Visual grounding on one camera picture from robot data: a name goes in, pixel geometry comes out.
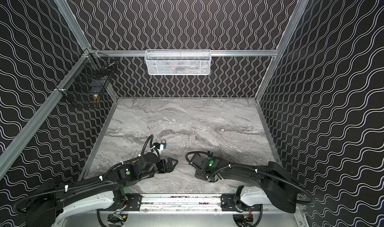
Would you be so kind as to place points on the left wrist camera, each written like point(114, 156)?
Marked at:
point(158, 147)

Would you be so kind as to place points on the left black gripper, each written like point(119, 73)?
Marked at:
point(165, 166)

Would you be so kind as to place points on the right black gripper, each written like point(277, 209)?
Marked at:
point(194, 161)

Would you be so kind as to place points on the brass padlock in basket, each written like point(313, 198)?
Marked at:
point(96, 99)

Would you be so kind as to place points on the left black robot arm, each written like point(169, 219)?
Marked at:
point(51, 202)

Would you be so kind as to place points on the white wire mesh basket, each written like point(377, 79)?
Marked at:
point(178, 61)

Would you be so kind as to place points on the blue padlock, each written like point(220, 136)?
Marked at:
point(164, 143)

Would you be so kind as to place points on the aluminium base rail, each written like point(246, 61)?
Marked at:
point(168, 204)

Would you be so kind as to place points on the black wire basket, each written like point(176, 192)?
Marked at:
point(92, 77)

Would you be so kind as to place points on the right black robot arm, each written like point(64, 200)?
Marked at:
point(282, 190)

